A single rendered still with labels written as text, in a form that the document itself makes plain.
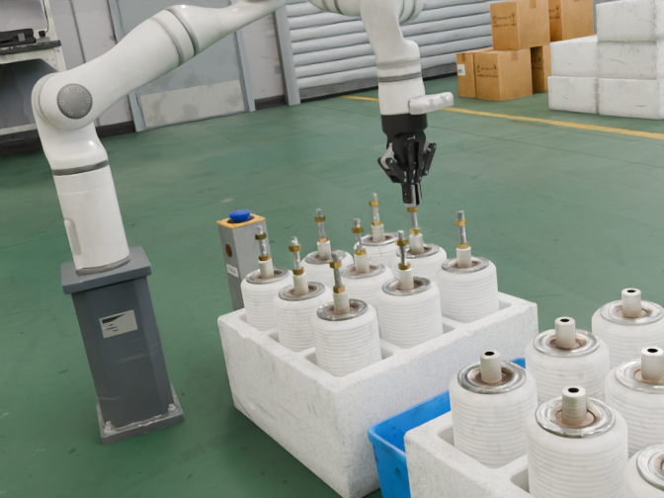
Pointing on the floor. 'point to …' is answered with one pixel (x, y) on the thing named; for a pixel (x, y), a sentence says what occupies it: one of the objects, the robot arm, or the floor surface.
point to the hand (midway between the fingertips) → (411, 194)
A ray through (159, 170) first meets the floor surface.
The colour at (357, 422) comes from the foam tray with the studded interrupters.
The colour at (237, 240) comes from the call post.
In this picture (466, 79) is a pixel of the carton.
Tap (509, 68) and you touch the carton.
